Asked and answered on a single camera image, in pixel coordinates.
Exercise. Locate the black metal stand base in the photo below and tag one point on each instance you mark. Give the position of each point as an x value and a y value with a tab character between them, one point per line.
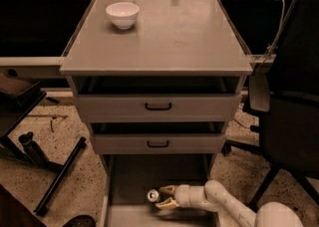
10	116

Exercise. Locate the black office chair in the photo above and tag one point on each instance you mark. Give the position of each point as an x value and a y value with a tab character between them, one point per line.
289	129

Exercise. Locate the bottom grey open drawer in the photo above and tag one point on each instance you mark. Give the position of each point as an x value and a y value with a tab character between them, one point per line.
131	177

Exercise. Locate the green crushed soda can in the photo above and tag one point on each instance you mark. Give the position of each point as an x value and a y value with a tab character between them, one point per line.
153	196

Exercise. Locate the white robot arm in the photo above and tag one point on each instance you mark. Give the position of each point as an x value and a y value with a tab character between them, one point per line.
214	197

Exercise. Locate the white ceramic bowl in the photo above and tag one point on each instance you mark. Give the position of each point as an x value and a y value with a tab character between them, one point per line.
123	14

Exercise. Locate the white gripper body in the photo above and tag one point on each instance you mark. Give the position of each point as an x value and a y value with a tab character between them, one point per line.
182	194

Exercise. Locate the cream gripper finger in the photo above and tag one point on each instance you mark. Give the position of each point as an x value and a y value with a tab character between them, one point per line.
169	190
168	204

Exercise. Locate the dark brown box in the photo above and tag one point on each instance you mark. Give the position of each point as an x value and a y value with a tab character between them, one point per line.
17	90

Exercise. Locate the top grey drawer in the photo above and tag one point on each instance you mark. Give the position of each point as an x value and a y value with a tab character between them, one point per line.
152	99

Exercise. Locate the grey drawer cabinet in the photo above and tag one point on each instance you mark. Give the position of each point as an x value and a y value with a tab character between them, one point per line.
171	38

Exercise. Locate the black round foot pedal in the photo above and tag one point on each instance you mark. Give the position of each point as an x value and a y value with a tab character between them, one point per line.
81	221

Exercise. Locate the middle grey drawer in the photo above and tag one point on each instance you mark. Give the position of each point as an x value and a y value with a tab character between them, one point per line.
157	137

